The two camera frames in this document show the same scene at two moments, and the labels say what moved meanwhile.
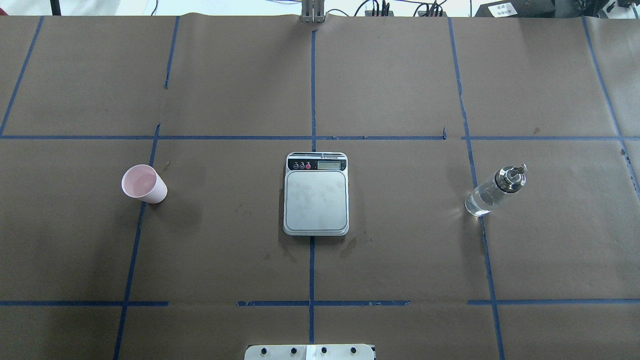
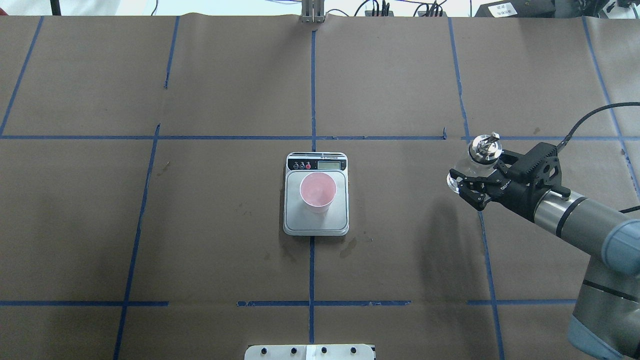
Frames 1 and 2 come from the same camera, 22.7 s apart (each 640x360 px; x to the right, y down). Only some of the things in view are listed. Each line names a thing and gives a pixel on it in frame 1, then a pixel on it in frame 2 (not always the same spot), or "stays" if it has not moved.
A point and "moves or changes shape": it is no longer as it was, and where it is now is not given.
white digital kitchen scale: [316, 194] stays
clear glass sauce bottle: [482, 199] moves or changes shape
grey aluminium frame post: [312, 11] stays
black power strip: [369, 13] stays
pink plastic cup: [142, 181] -> [318, 190]
